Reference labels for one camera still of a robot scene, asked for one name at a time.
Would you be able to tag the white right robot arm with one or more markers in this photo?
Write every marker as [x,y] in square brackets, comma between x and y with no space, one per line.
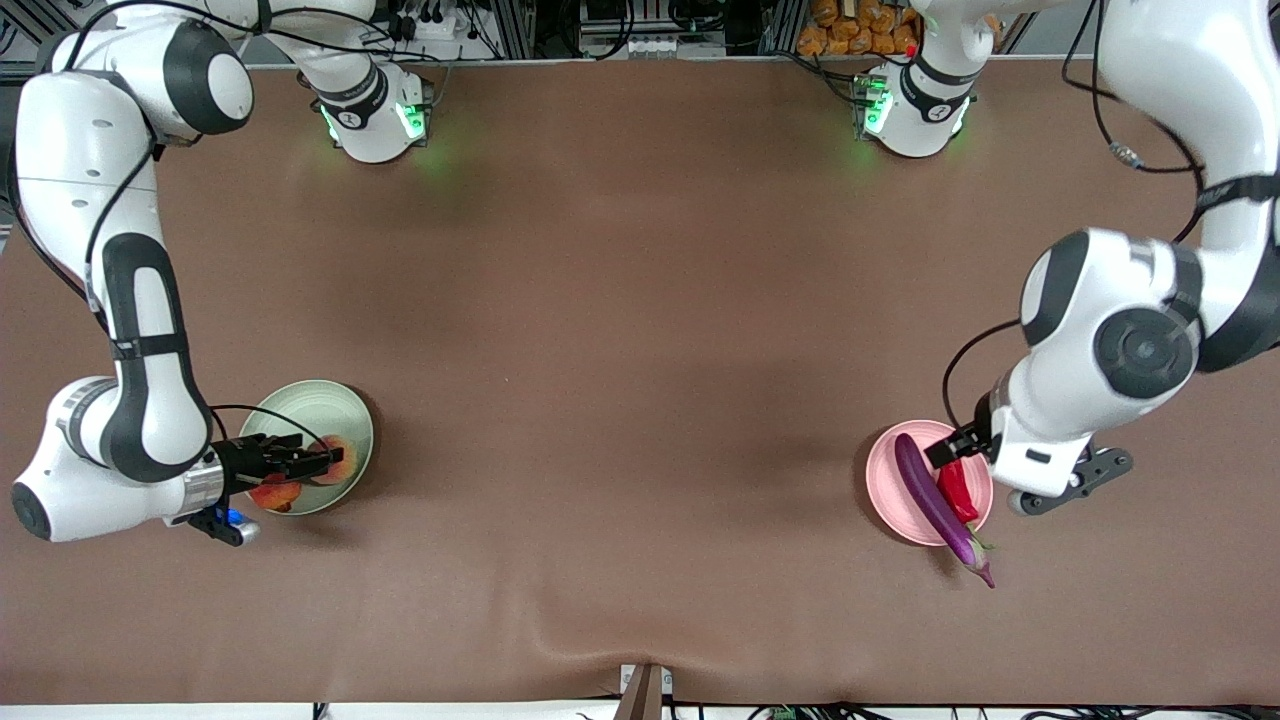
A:
[90,200]

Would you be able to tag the purple eggplant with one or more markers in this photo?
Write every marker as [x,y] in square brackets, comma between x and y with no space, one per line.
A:
[935,500]

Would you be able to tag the brown table cloth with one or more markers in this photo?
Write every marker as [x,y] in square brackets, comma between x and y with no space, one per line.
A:
[600,400]

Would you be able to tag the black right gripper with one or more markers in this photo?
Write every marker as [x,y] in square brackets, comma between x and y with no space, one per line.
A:
[243,461]

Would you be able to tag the white power strip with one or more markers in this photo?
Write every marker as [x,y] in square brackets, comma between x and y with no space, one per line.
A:
[432,22]

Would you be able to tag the pink plate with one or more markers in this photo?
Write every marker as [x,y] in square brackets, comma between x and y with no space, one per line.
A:
[885,480]

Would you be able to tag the red apple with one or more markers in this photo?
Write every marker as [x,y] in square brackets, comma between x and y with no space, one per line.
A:
[275,496]

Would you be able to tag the orange packaged goods heap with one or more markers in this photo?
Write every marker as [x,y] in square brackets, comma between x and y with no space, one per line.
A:
[860,28]

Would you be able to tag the pale green plate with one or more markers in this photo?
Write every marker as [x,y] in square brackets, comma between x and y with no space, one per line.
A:
[320,405]

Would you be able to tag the white connector block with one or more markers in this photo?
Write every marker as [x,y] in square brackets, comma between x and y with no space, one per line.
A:
[658,46]

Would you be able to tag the red chili pepper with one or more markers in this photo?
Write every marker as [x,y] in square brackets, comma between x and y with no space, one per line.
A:
[960,495]

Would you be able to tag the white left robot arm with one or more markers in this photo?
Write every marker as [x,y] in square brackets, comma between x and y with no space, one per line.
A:
[1120,300]

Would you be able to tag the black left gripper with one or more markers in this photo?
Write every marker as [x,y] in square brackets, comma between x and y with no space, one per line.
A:
[968,438]

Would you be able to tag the orange pink peach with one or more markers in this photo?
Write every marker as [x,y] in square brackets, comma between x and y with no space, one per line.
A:
[345,450]

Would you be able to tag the grey metal table bracket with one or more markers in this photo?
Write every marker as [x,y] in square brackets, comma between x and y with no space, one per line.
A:
[643,692]

